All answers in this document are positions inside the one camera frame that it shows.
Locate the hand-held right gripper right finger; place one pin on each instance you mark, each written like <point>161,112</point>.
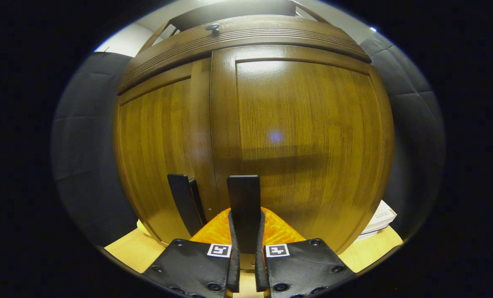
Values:
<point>261,273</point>

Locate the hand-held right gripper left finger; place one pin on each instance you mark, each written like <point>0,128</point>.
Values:
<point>234,273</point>

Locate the wooden double-door shoe cabinet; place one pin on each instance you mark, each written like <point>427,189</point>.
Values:
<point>238,10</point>

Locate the round yellow sponge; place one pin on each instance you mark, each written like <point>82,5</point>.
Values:
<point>143,228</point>

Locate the cream cover book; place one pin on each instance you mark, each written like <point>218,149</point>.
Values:
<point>382,217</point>

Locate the wooden drawer with black knob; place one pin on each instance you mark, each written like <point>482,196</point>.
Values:
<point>271,27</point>

